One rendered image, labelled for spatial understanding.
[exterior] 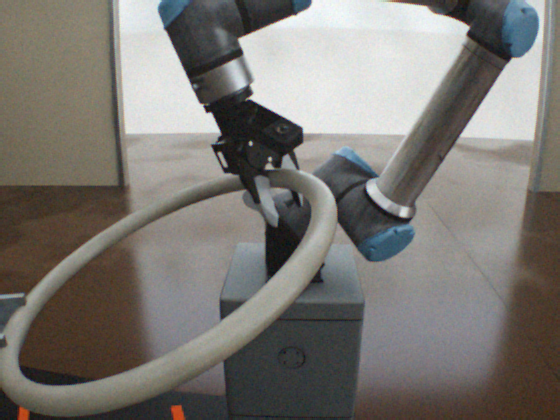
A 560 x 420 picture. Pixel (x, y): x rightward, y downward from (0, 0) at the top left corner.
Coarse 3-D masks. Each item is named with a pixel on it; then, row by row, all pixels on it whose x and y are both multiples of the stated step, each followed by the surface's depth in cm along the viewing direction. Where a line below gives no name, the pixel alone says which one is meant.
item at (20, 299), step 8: (0, 296) 62; (8, 296) 62; (16, 296) 62; (24, 296) 62; (0, 304) 61; (8, 304) 62; (16, 304) 62; (24, 304) 62; (0, 312) 62; (8, 312) 62; (0, 320) 62; (8, 320) 62; (0, 328) 61; (0, 336) 52; (24, 336) 60; (0, 344) 52
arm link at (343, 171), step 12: (336, 156) 131; (348, 156) 129; (324, 168) 132; (336, 168) 129; (348, 168) 128; (360, 168) 128; (324, 180) 130; (336, 180) 128; (348, 180) 126; (360, 180) 126; (336, 192) 127; (348, 192) 125; (336, 204) 127
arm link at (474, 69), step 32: (480, 0) 91; (512, 0) 86; (480, 32) 91; (512, 32) 86; (480, 64) 93; (448, 96) 99; (480, 96) 98; (416, 128) 107; (448, 128) 102; (416, 160) 108; (352, 192) 124; (384, 192) 115; (416, 192) 113; (352, 224) 122; (384, 224) 116; (384, 256) 123
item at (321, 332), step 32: (256, 256) 152; (352, 256) 152; (224, 288) 132; (256, 288) 132; (320, 288) 132; (352, 288) 131; (288, 320) 127; (320, 320) 127; (352, 320) 127; (256, 352) 131; (288, 352) 131; (320, 352) 130; (352, 352) 130; (256, 384) 135; (288, 384) 134; (320, 384) 134; (352, 384) 134; (256, 416) 139; (288, 416) 139; (320, 416) 138; (352, 416) 138
